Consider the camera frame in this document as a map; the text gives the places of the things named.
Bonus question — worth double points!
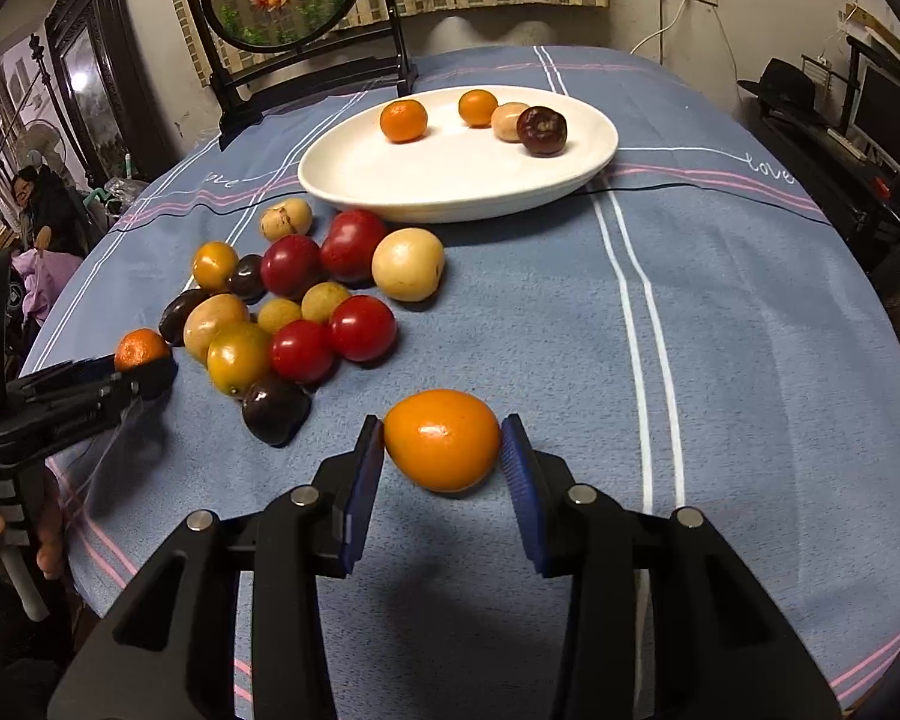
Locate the white fluffy cushion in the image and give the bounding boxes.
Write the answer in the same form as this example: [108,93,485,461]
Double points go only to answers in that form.
[427,15,560,53]

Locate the small beige fruit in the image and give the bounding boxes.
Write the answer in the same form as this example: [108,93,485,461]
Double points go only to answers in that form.
[491,102,533,143]

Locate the black computer monitor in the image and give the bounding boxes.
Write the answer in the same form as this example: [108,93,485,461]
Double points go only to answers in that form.
[847,60,900,173]

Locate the small orange tangerine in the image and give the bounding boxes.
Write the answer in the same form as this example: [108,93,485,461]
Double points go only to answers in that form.
[114,328,172,372]

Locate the blue striped tablecloth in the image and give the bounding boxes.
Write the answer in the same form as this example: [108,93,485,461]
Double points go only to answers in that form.
[19,45,900,720]

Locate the purple cloth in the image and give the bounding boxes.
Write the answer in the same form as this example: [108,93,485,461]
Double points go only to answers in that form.
[11,251,83,323]

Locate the black hat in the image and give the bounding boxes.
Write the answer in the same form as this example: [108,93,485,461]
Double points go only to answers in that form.
[736,58,818,110]

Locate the pale yellow pepino melon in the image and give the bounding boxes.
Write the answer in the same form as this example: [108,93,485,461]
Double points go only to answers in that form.
[371,228,446,303]

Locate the large orange tangerine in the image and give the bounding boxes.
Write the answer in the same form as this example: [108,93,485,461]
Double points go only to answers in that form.
[379,99,429,144]

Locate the yellow paper strip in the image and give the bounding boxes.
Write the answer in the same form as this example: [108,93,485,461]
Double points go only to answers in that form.
[844,4,900,61]

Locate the white oval plate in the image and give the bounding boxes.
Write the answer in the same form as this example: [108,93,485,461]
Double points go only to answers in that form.
[298,85,620,224]

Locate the small orange kumquat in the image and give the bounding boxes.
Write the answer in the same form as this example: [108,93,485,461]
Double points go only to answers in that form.
[458,89,499,127]

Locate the black computer desk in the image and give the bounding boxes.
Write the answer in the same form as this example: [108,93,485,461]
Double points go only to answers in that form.
[735,90,900,241]

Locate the small dark purple fruit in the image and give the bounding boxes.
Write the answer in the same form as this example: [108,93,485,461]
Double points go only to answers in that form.
[227,254,265,298]
[157,289,211,347]

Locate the large orange oval fruit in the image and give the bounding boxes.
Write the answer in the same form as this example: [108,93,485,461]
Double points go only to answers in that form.
[383,388,502,494]

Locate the yellow orange round fruit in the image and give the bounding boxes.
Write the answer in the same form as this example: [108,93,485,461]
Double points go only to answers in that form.
[192,241,239,291]
[207,322,274,396]

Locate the small pale pepino melon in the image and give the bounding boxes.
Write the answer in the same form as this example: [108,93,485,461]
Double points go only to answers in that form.
[260,198,314,242]

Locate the dark purple plum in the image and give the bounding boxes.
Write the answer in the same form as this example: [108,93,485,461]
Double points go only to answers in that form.
[241,373,313,447]

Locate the white standing fan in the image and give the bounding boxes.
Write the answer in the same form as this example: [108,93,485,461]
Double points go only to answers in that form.
[15,120,72,188]

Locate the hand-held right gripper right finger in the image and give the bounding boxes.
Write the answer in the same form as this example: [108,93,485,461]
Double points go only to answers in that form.
[499,412,845,720]

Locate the large red plum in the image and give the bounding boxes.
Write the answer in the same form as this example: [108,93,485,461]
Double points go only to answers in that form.
[260,234,323,298]
[319,209,389,283]

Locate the yellow longan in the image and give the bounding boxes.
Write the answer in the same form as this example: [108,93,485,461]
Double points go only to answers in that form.
[257,298,303,336]
[301,281,353,325]

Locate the dark red plum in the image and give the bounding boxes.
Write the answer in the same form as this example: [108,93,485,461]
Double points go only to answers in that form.
[516,106,568,158]

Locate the white cable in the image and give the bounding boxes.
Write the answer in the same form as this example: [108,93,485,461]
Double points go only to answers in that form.
[630,0,691,57]

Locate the pale yellow speckled fruit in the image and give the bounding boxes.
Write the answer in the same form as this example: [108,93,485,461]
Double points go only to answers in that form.
[184,293,251,365]

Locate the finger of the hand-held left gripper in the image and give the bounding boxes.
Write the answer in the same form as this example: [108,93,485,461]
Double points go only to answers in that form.
[7,355,125,402]
[0,356,179,460]

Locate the red cherry tomato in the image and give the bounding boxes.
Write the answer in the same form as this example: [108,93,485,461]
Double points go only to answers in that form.
[328,295,398,362]
[271,319,336,384]

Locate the person's left hand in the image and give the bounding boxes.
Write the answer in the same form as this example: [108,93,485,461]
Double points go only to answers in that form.
[0,465,65,580]

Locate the dark carved wooden frame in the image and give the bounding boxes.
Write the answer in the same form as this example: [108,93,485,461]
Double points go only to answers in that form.
[45,0,177,188]

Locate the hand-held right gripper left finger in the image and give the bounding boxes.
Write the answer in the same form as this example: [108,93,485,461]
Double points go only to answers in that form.
[49,414,387,720]

